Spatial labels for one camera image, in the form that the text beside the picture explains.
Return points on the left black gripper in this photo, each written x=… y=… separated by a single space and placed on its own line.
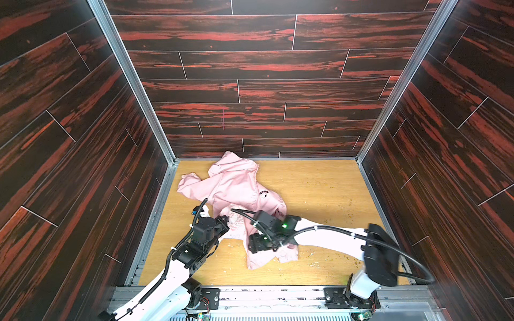
x=219 y=224

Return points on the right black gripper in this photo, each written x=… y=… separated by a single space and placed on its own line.
x=255 y=243

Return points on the pink zip-up jacket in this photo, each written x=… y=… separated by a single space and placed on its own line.
x=232 y=185

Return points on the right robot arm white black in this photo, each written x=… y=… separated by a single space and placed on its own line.
x=383 y=261

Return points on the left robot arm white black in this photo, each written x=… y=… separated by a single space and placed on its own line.
x=166 y=294

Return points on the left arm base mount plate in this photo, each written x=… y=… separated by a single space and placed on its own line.
x=204 y=299

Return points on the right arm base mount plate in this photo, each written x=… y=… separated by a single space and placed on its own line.
x=340 y=298

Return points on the aluminium front rail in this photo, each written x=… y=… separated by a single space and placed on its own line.
x=300 y=303

